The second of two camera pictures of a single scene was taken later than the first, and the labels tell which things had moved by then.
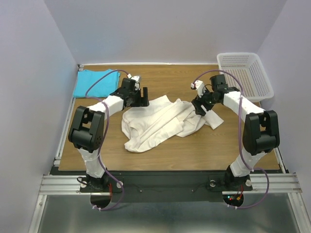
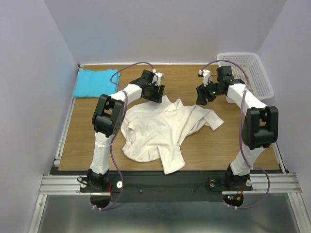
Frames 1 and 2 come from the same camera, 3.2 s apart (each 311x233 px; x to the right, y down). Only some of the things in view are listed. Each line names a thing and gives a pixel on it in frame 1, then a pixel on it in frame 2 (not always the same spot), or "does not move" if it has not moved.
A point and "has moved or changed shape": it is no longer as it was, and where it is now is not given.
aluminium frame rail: x=279 y=183 does not move
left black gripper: x=144 y=101 -> x=157 y=97
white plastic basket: x=256 y=84 does not move
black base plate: x=164 y=186 does not move
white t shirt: x=143 y=126 has moved or changed shape
